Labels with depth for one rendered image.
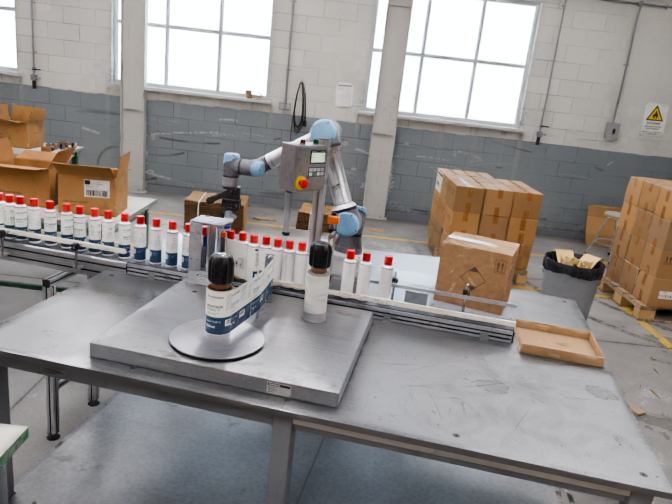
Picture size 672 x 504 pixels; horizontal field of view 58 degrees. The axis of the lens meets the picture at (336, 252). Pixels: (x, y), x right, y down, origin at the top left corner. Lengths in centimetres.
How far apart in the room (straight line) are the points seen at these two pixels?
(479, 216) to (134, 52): 476
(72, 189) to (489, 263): 251
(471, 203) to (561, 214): 286
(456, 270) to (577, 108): 586
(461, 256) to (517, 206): 332
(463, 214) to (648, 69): 368
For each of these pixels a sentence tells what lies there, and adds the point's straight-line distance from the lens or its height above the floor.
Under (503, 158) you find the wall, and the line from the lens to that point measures 814.
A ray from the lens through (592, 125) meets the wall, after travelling 842.
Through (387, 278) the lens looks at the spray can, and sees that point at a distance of 243.
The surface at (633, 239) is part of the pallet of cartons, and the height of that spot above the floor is 61.
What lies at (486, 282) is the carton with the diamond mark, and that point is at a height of 98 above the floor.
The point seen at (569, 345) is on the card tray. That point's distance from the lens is 258.
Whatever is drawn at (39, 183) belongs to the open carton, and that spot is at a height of 93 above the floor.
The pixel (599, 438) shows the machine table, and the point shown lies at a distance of 199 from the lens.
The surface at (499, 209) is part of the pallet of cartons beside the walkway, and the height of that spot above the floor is 71.
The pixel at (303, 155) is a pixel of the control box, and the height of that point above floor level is 144.
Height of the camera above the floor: 176
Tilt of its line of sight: 16 degrees down
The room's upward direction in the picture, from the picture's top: 6 degrees clockwise
